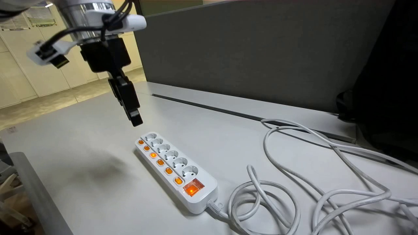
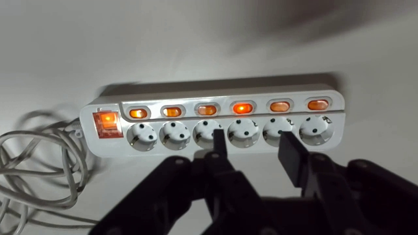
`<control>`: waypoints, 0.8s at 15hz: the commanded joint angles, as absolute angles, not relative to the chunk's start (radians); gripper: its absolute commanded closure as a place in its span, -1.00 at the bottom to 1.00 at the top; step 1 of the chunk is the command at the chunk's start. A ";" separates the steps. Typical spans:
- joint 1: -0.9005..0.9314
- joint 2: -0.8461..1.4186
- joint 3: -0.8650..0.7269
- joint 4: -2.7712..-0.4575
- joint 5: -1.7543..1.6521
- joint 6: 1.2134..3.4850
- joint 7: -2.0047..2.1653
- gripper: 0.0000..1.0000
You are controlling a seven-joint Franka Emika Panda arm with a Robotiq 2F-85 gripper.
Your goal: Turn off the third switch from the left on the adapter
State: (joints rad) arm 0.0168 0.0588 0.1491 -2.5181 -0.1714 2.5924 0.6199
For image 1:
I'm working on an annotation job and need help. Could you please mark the white power strip cable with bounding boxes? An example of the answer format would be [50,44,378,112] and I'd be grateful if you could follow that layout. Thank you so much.
[207,117,418,235]

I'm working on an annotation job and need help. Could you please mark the white power strip orange switches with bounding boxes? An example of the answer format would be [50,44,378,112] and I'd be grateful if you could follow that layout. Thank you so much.
[134,130,220,215]

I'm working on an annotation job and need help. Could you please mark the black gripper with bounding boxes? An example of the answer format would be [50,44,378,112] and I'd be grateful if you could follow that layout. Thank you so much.
[79,37,145,128]

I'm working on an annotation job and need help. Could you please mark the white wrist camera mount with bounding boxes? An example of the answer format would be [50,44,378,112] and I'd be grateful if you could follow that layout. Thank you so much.
[27,13,148,70]

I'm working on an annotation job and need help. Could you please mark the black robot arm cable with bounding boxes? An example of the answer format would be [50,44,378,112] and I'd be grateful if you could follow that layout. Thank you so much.
[40,0,136,49]

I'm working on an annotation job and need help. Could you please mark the beige cabinet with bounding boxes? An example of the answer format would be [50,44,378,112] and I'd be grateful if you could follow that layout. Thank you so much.
[0,4,145,109]

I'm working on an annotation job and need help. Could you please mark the grey partition panel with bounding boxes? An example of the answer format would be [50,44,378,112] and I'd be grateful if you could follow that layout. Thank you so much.
[134,0,398,113]

